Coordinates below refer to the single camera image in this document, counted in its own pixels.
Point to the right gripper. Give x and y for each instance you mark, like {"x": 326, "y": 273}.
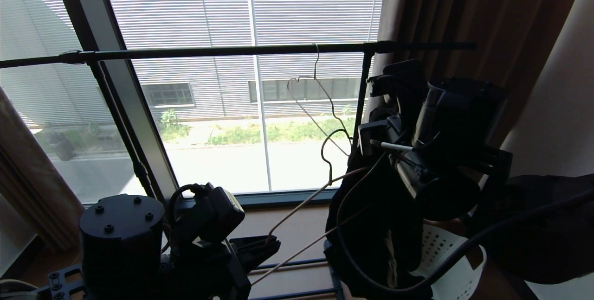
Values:
{"x": 380, "y": 135}

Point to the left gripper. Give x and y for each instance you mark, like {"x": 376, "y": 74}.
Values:
{"x": 199, "y": 277}

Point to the pink clothes hanger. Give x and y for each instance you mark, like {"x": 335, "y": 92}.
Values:
{"x": 316, "y": 63}
{"x": 301, "y": 208}

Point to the black garment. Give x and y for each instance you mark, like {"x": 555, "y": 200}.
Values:
{"x": 371, "y": 253}

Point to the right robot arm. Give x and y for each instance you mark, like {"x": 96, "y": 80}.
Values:
{"x": 459, "y": 114}

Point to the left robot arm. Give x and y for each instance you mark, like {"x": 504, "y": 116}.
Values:
{"x": 120, "y": 244}

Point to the white laundry basket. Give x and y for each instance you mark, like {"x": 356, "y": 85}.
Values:
{"x": 459, "y": 281}

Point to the black clothes rack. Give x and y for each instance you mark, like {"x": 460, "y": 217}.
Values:
{"x": 185, "y": 52}

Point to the brown curtain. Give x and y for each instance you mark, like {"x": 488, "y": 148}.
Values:
{"x": 37, "y": 198}
{"x": 464, "y": 12}

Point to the window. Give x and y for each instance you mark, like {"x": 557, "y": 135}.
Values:
{"x": 195, "y": 12}

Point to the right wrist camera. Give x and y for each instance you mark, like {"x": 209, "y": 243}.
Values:
{"x": 399, "y": 79}

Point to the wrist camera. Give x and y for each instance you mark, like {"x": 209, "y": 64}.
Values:
{"x": 222, "y": 214}
{"x": 399, "y": 79}

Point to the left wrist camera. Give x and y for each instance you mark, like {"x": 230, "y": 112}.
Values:
{"x": 222, "y": 214}

